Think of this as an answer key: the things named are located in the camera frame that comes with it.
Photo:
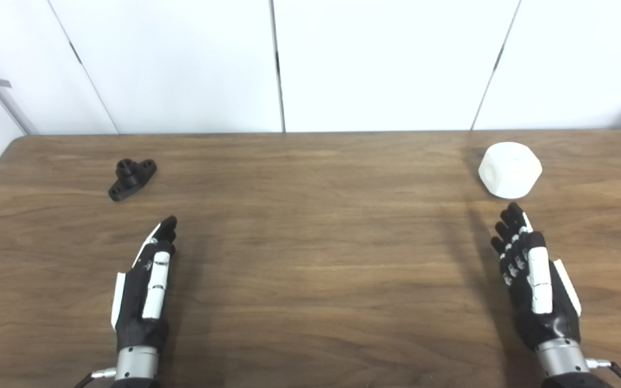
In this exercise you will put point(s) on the black flanged holder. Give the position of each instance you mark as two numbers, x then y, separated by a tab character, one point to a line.
131	178

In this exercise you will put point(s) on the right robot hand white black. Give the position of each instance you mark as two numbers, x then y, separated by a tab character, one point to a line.
545	302

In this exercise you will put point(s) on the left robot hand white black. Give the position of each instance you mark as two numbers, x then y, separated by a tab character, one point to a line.
137	302

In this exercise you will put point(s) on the round white faceted piece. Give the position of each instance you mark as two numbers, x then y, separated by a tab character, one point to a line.
510	170

